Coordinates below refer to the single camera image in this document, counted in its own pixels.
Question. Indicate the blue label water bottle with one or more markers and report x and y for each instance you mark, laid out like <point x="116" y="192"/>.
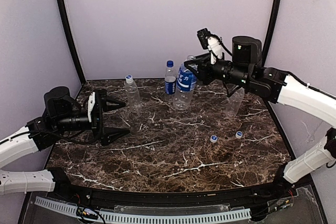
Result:
<point x="185" y="85"/>

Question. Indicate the left black frame post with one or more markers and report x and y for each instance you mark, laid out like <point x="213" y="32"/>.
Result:
<point x="70" y="41"/>

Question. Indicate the solid blue bottle cap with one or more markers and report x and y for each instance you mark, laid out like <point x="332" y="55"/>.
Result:
<point x="170" y="63"/>

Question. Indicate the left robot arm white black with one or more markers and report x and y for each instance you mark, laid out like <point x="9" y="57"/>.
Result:
<point x="62" y="114"/>

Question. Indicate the white slotted cable duct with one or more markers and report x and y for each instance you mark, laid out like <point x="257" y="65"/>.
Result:
<point x="132" y="214"/>

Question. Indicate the pepsi label bottle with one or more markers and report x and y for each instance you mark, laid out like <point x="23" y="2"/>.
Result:
<point x="170" y="80"/>

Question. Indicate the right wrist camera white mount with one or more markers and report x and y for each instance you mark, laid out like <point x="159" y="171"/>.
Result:
<point x="212" y="43"/>

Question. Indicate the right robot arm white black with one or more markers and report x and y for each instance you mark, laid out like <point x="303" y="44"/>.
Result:
<point x="245" y="71"/>

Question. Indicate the right black frame post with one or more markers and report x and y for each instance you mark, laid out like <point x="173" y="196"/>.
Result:
<point x="270" y="29"/>

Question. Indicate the black frame post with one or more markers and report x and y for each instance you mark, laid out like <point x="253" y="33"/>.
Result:
<point x="270" y="29"/>
<point x="70" y="41"/>

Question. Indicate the clear plastic bottle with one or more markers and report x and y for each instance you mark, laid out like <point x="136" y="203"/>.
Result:
<point x="234" y="102"/>

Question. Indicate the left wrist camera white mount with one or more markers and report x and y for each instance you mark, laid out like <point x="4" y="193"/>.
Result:
<point x="90" y="106"/>

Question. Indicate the clear bottle at back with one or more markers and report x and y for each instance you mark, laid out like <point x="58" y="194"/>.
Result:
<point x="133" y="96"/>

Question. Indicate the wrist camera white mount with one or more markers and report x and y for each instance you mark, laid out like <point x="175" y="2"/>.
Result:
<point x="212" y="43"/>
<point x="90" y="106"/>

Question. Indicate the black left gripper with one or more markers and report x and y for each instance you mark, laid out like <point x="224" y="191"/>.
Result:
<point x="97" y="118"/>

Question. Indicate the white blue bottle cap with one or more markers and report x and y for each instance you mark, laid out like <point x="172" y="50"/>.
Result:
<point x="239" y="134"/>

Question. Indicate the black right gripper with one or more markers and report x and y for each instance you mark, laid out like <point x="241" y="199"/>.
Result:
<point x="203" y="69"/>

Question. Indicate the black front table rail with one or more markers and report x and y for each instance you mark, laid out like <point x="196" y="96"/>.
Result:
<point x="253" y="196"/>

